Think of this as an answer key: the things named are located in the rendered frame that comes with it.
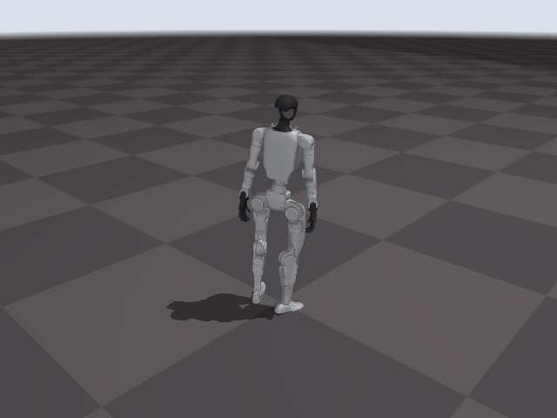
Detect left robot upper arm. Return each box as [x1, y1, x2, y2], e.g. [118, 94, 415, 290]
[247, 128, 266, 171]

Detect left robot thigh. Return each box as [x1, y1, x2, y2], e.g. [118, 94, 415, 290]
[251, 192, 271, 255]

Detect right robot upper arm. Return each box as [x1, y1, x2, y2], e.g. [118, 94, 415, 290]
[298, 133, 315, 179]

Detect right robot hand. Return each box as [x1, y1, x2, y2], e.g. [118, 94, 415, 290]
[305, 202, 318, 233]

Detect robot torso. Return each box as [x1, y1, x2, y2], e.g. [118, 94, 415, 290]
[263, 123, 302, 212]

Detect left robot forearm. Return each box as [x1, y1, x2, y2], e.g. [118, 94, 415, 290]
[239, 159, 255, 198]

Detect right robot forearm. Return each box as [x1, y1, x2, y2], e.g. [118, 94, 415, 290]
[305, 168, 318, 208]

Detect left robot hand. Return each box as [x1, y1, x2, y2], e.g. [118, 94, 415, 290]
[239, 192, 251, 222]

